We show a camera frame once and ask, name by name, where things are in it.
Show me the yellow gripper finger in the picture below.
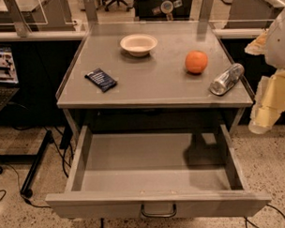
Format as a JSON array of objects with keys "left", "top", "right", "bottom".
[
  {"left": 248, "top": 69, "right": 285, "bottom": 134},
  {"left": 245, "top": 31, "right": 267, "bottom": 55}
]

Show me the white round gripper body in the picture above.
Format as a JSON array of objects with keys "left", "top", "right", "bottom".
[{"left": 264, "top": 8, "right": 285, "bottom": 69}]

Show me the orange fruit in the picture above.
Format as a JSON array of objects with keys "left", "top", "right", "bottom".
[{"left": 185, "top": 50, "right": 208, "bottom": 74}]

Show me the grey open top drawer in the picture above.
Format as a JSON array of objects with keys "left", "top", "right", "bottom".
[{"left": 46, "top": 125, "right": 271, "bottom": 219}]

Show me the silver metal can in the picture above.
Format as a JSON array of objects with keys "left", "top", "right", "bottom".
[{"left": 209, "top": 63, "right": 244, "bottom": 96}]

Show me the black case with stickers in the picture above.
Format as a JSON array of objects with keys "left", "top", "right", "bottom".
[{"left": 134, "top": 0, "right": 193, "bottom": 21}]

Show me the white paper bowl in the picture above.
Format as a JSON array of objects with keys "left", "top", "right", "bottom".
[{"left": 120, "top": 34, "right": 158, "bottom": 57}]

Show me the grey metal cabinet table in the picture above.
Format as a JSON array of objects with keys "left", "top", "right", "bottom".
[{"left": 52, "top": 17, "right": 258, "bottom": 142}]

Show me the black office chair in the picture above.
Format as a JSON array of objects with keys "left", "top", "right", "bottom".
[{"left": 101, "top": 0, "right": 134, "bottom": 12}]

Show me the dark blue snack packet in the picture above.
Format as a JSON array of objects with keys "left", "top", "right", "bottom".
[{"left": 85, "top": 68, "right": 117, "bottom": 93}]

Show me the black desk leg stand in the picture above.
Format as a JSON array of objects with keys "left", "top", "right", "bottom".
[{"left": 0, "top": 130, "right": 53, "bottom": 199}]

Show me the laptop with lit screen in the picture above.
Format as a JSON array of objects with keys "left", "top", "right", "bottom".
[{"left": 0, "top": 45, "right": 20, "bottom": 112}]

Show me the black floor cable right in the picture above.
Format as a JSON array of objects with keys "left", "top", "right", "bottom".
[{"left": 243, "top": 202, "right": 285, "bottom": 228}]

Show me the black floor cable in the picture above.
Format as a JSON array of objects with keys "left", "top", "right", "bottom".
[
  {"left": 243, "top": 202, "right": 285, "bottom": 228},
  {"left": 0, "top": 162, "right": 51, "bottom": 211}
]

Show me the metal drawer handle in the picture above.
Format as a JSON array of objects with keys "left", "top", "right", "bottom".
[{"left": 141, "top": 204, "right": 177, "bottom": 219}]

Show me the black floor cable left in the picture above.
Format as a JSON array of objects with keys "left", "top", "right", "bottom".
[{"left": 0, "top": 162, "right": 51, "bottom": 211}]

